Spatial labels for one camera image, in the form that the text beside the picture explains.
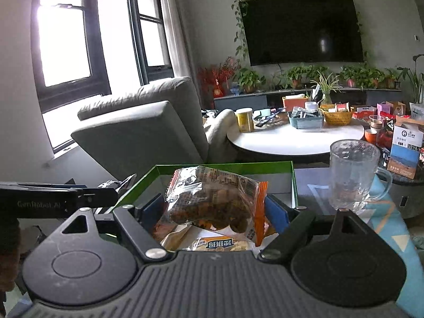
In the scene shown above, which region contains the round white coffee table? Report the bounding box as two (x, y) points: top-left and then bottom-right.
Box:
(227, 119), (364, 157)

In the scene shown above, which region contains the green cardboard box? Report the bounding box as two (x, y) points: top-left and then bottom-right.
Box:
(116, 162), (298, 208)

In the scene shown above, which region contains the white snack packet in box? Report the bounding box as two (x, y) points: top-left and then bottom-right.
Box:
(160, 225), (255, 252)

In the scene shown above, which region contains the orange nut snack bag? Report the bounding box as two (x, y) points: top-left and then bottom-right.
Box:
(165, 182), (268, 246)

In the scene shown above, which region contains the yellow tin can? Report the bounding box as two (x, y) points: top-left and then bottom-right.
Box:
(235, 108), (254, 133)

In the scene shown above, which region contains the black wall television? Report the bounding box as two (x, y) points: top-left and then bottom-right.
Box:
(239, 0), (364, 66)

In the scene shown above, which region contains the grey armchair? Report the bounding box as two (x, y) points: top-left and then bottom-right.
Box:
(71, 77), (237, 180)

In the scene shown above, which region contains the clear glass mug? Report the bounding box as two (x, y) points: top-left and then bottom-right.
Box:
(329, 139), (392, 213)

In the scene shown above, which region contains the blue plastic tray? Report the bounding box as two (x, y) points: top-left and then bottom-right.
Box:
(288, 110), (324, 130)

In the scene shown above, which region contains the spider plant in pot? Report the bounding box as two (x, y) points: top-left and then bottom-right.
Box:
(312, 71), (342, 105)

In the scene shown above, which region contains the white blue carton box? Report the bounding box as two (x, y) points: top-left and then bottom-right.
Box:
(387, 116), (423, 179)

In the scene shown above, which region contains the blue patterned table cloth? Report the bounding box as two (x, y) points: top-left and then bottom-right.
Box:
(298, 169), (423, 317)

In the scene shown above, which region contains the woven yellow basket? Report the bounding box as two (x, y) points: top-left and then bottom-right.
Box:
(320, 104), (354, 126)

